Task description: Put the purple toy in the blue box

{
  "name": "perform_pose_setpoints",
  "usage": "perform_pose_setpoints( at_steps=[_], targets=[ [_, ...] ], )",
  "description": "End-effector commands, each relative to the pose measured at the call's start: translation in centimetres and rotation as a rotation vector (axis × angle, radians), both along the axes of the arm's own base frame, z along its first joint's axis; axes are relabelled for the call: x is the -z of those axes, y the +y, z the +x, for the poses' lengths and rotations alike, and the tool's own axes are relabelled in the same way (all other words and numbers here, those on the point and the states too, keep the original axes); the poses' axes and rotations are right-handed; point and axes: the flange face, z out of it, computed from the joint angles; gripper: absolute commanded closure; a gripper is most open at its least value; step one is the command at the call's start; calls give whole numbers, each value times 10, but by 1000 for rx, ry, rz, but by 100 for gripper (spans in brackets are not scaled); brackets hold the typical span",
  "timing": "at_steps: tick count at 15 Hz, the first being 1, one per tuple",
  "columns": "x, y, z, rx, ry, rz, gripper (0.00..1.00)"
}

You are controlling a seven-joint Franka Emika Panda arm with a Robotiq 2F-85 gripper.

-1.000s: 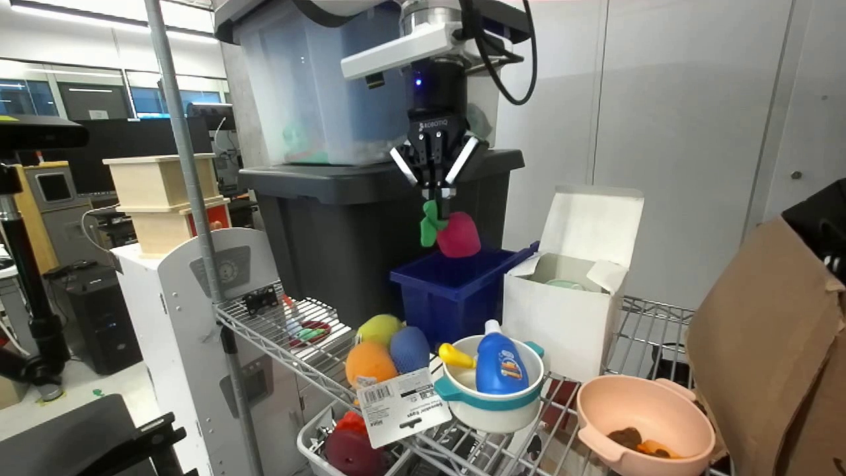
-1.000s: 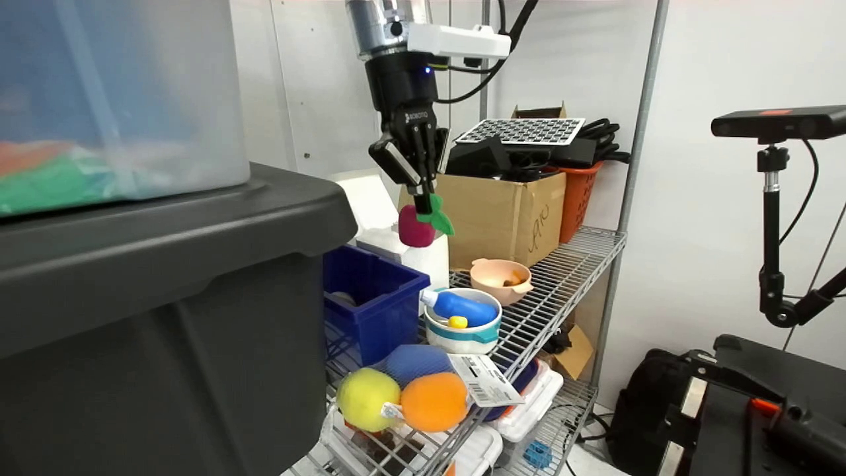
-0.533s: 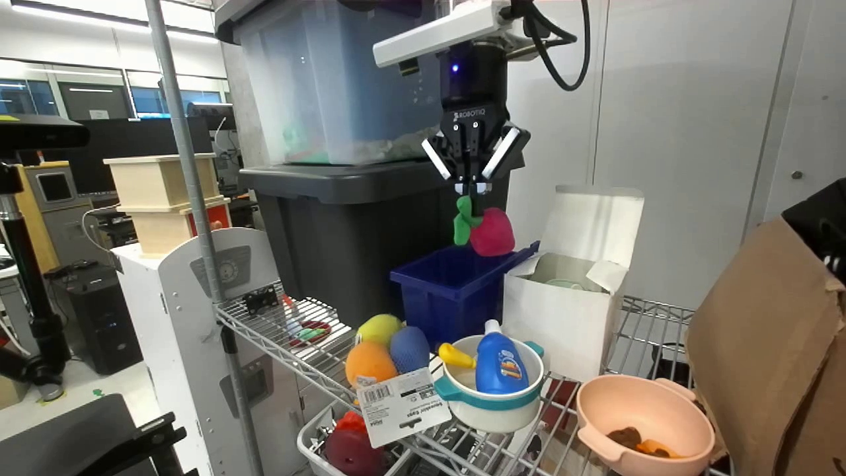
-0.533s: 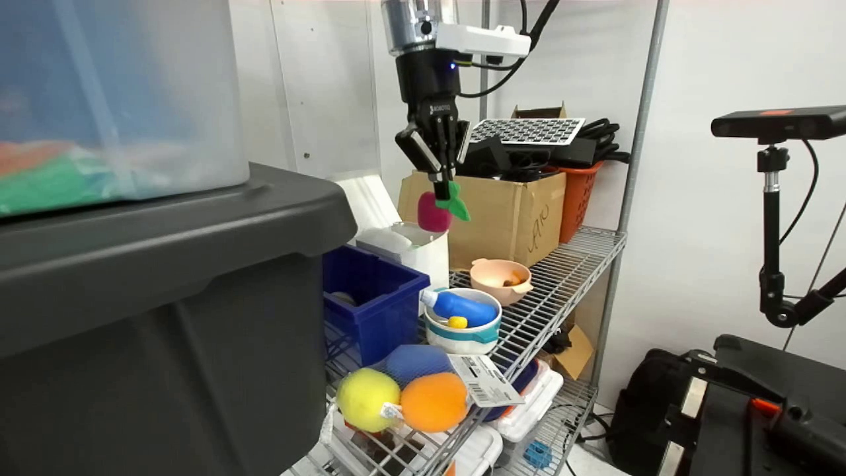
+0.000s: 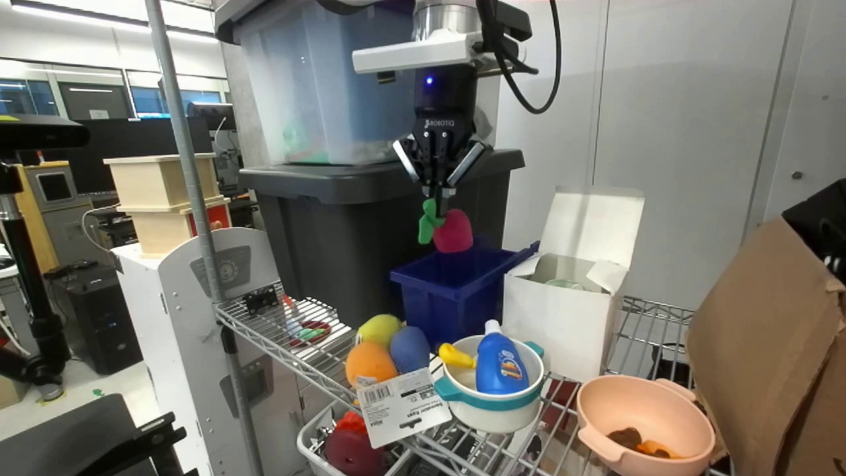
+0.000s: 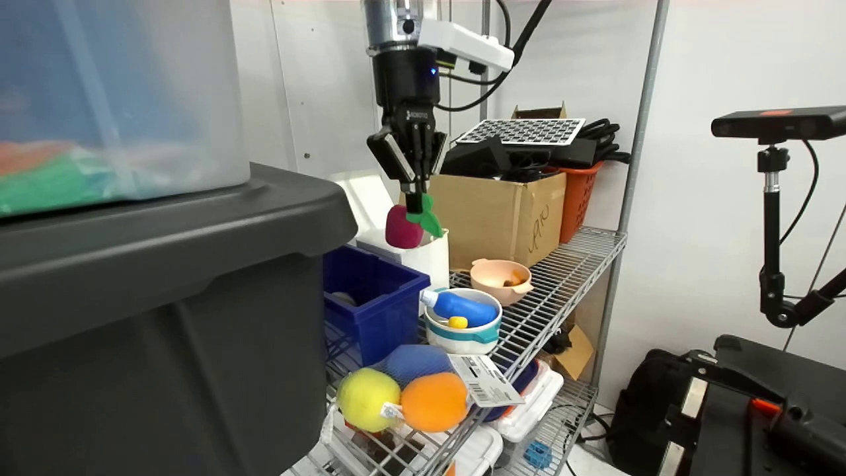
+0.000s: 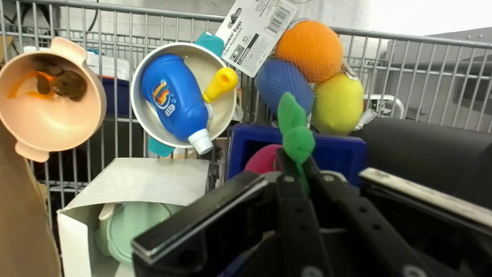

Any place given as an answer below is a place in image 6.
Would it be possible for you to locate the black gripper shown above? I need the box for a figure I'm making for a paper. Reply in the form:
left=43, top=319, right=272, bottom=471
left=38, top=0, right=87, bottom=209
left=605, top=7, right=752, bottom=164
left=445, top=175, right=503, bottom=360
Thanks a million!
left=368, top=46, right=450, bottom=214

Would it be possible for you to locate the purple toy with green leaf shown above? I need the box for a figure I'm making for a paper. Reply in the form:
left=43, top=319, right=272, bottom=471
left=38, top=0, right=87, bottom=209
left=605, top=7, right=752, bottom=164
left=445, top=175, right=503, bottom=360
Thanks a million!
left=383, top=192, right=448, bottom=250

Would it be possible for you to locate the white cardboard box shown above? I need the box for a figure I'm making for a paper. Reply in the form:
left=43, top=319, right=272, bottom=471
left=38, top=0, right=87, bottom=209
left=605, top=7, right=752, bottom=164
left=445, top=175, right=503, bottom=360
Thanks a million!
left=334, top=172, right=453, bottom=291

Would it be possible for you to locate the large cardboard box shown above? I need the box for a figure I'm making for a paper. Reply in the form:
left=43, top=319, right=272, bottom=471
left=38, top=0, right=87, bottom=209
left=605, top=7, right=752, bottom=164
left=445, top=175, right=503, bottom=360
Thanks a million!
left=426, top=169, right=569, bottom=271

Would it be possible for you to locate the blue toy bottle yellow cap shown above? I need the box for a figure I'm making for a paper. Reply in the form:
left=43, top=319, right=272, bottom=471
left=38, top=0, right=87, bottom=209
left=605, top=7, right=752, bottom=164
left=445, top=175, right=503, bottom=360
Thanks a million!
left=430, top=287, right=500, bottom=332

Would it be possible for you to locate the blue plastic box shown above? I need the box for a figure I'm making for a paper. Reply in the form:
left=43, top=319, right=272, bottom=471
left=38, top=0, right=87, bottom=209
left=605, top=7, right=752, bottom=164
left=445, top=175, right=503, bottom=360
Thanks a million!
left=319, top=242, right=434, bottom=370

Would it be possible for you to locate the small cardboard box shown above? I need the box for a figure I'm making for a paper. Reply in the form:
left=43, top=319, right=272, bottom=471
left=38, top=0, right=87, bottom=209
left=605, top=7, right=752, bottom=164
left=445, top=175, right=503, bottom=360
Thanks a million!
left=540, top=325, right=598, bottom=382

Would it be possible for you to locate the black keyboard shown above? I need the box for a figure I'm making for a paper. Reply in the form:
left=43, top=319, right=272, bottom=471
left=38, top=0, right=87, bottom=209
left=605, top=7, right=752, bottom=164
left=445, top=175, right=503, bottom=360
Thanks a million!
left=453, top=114, right=588, bottom=151

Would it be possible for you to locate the pink bowl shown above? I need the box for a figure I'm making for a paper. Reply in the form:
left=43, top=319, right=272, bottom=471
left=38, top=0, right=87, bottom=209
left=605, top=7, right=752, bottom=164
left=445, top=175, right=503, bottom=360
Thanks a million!
left=467, top=257, right=537, bottom=308

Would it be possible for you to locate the orange basket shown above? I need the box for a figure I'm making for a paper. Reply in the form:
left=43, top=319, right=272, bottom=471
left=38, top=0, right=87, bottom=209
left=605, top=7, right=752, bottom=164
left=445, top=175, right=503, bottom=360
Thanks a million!
left=555, top=164, right=604, bottom=245

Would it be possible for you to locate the white teal bowl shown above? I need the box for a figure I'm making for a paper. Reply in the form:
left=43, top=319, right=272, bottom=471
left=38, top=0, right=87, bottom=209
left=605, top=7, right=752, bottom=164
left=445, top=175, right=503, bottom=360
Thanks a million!
left=420, top=284, right=504, bottom=356

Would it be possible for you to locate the blue ball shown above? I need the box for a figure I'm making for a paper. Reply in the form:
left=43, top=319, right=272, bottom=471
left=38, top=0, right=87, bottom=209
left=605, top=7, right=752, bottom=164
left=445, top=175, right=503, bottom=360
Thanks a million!
left=377, top=341, right=458, bottom=389

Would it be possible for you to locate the white barcode tag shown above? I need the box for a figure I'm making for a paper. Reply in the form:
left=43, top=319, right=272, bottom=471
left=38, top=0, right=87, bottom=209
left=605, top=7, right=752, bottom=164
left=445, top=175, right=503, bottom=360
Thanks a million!
left=448, top=351, right=523, bottom=410

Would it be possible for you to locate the orange ball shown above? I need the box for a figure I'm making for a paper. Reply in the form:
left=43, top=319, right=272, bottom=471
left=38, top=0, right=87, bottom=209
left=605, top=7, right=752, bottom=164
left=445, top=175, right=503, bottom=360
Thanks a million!
left=397, top=370, right=474, bottom=437

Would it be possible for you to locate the yellow ball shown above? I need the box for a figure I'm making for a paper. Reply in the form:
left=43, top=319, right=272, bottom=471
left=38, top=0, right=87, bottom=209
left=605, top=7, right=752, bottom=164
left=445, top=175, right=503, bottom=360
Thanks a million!
left=335, top=368, right=404, bottom=437

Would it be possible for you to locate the white plastic container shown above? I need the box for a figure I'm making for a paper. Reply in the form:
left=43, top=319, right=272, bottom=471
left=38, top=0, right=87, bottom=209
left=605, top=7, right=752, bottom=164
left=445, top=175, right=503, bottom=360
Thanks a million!
left=486, top=360, right=565, bottom=444

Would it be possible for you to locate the clear plastic bin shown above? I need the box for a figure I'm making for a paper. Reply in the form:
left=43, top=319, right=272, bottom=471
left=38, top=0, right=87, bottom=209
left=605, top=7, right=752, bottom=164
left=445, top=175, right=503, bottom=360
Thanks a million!
left=0, top=0, right=255, bottom=218

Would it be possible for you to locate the small blue round object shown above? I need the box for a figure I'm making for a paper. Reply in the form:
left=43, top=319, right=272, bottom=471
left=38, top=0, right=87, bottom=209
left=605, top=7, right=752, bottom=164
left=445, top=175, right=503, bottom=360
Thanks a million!
left=522, top=437, right=555, bottom=472

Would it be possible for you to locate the dark grey storage tote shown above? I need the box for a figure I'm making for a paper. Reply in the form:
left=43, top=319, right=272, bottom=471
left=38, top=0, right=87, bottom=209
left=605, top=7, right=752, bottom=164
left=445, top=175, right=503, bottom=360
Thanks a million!
left=0, top=160, right=356, bottom=476

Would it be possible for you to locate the black backpack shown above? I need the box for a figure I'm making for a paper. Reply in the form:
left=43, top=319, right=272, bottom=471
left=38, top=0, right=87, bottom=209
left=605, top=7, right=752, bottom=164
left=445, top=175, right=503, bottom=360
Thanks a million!
left=605, top=345, right=721, bottom=476

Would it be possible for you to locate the metal wire shelf rack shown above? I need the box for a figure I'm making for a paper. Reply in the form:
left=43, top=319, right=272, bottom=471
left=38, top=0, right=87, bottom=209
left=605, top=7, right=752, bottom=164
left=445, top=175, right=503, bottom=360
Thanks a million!
left=289, top=0, right=668, bottom=476

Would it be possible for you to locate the black camera stand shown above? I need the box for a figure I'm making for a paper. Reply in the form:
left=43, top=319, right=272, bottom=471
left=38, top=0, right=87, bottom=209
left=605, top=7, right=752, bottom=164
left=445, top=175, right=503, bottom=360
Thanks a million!
left=752, top=140, right=846, bottom=329

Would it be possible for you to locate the black external camera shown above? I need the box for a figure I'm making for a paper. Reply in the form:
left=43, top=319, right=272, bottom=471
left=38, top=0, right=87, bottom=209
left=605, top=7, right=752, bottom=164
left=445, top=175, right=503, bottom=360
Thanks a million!
left=709, top=103, right=846, bottom=143

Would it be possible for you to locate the thin black camera cable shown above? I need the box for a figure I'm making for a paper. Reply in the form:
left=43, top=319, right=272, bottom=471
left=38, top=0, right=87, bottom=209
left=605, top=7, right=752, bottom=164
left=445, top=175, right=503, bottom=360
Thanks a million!
left=775, top=138, right=823, bottom=249

